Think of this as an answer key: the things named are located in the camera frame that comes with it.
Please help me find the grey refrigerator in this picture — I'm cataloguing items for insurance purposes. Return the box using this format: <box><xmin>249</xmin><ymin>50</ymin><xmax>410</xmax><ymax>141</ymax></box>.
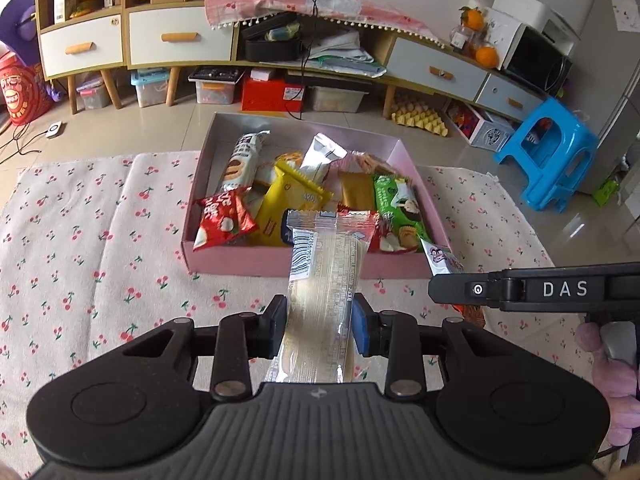
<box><xmin>565</xmin><ymin>0</ymin><xmax>640</xmax><ymax>194</ymax></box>

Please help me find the yellow biscuit packet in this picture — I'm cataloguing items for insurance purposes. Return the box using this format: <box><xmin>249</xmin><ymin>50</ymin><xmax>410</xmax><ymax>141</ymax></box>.
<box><xmin>248</xmin><ymin>160</ymin><xmax>333</xmax><ymax>247</ymax></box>

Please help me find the red candy snack packet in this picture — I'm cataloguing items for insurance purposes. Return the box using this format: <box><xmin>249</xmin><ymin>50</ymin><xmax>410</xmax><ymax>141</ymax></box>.
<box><xmin>193</xmin><ymin>188</ymin><xmax>258</xmax><ymax>250</ymax></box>

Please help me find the brown beef cake packet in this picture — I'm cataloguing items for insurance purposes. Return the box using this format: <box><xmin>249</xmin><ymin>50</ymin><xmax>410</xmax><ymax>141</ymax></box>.
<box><xmin>350</xmin><ymin>151</ymin><xmax>397</xmax><ymax>176</ymax></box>

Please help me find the clear storage box blue lid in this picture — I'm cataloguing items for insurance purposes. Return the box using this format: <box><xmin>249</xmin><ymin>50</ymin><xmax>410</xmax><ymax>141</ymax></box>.
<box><xmin>130</xmin><ymin>68</ymin><xmax>169</xmax><ymax>108</ymax></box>

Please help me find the black microwave oven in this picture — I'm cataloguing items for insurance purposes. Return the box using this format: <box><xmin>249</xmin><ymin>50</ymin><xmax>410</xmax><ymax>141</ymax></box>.
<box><xmin>501</xmin><ymin>24</ymin><xmax>572</xmax><ymax>96</ymax></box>

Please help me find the clear storage box black lid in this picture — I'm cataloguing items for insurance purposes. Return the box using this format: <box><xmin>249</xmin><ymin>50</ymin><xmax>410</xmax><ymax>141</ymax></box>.
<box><xmin>188</xmin><ymin>66</ymin><xmax>244</xmax><ymax>105</ymax></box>

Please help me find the white power adapter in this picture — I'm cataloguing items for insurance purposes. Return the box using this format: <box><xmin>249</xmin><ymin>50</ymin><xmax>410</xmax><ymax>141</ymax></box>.
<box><xmin>46</xmin><ymin>122</ymin><xmax>65</xmax><ymax>139</ymax></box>

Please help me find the black bin on shelf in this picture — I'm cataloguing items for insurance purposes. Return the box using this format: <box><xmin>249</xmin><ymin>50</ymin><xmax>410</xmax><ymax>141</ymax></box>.
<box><xmin>241</xmin><ymin>12</ymin><xmax>303</xmax><ymax>63</ymax></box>

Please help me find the pink cardboard box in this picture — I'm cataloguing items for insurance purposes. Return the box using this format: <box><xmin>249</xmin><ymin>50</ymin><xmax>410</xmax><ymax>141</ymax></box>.
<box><xmin>182</xmin><ymin>114</ymin><xmax>448</xmax><ymax>280</ymax></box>

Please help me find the green chips packet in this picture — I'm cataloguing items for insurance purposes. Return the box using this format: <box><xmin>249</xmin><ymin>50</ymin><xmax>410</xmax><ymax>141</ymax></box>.
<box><xmin>374</xmin><ymin>174</ymin><xmax>431</xmax><ymax>254</ymax></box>

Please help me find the pink cherry cloth cover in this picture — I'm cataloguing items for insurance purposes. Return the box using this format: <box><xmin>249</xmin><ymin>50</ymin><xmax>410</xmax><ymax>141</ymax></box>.
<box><xmin>204</xmin><ymin>0</ymin><xmax>445</xmax><ymax>48</ymax></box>

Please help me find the red box under cabinet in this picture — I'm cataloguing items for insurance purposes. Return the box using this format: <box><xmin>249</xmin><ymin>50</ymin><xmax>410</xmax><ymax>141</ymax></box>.
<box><xmin>241</xmin><ymin>77</ymin><xmax>305</xmax><ymax>114</ymax></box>

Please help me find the red printed gift bag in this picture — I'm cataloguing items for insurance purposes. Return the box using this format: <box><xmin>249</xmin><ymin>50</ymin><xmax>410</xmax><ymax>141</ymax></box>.
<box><xmin>0</xmin><ymin>51</ymin><xmax>52</xmax><ymax>126</ymax></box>

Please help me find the purple hat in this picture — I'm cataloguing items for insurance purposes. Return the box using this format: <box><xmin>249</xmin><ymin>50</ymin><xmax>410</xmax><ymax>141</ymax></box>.
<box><xmin>0</xmin><ymin>0</ymin><xmax>40</xmax><ymax>66</ymax></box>

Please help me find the white printed storage box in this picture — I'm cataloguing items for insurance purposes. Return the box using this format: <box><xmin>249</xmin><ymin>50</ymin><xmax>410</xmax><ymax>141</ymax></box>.
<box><xmin>445</xmin><ymin>100</ymin><xmax>515</xmax><ymax>153</ymax></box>

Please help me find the gold snack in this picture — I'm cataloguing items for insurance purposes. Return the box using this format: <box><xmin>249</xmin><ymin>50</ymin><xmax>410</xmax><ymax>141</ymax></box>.
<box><xmin>338</xmin><ymin>170</ymin><xmax>375</xmax><ymax>210</ymax></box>

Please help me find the clear white cake packet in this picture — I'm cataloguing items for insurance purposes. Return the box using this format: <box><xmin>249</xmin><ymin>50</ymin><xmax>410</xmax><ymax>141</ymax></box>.
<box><xmin>299</xmin><ymin>133</ymin><xmax>347</xmax><ymax>185</ymax></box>

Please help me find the white cartoon snack packet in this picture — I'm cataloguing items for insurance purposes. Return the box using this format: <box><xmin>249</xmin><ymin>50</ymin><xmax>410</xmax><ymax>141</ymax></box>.
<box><xmin>420</xmin><ymin>238</ymin><xmax>464</xmax><ymax>276</ymax></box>

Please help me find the blue plastic stool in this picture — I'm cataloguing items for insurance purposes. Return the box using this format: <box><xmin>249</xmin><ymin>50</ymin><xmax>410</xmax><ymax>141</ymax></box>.
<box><xmin>494</xmin><ymin>98</ymin><xmax>598</xmax><ymax>212</ymax></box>

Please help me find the wooden tv cabinet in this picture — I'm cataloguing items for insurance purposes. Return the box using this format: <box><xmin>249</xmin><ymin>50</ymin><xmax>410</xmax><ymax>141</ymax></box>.
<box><xmin>36</xmin><ymin>0</ymin><xmax>543</xmax><ymax>122</ymax></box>

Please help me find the grey puff pastry packet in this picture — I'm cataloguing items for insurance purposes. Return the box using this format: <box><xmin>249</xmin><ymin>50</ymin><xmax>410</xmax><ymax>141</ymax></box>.
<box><xmin>218</xmin><ymin>130</ymin><xmax>271</xmax><ymax>192</ymax></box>

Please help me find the clear sandwich bread packet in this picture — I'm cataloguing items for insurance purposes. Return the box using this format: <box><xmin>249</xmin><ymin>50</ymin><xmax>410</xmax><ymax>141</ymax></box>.
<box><xmin>266</xmin><ymin>210</ymin><xmax>378</xmax><ymax>384</ymax></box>

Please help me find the orange fruit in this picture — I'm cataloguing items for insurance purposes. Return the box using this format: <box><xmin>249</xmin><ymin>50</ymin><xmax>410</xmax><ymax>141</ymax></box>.
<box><xmin>475</xmin><ymin>46</ymin><xmax>500</xmax><ymax>70</ymax></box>

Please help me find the yellow egg tray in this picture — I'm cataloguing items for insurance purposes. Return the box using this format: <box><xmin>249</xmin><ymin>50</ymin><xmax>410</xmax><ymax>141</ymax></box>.
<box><xmin>390</xmin><ymin>99</ymin><xmax>449</xmax><ymax>138</ymax></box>

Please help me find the pink gloved right hand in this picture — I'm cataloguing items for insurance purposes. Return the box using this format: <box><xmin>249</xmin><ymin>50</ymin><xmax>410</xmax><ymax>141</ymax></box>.
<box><xmin>576</xmin><ymin>322</ymin><xmax>639</xmax><ymax>446</ymax></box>

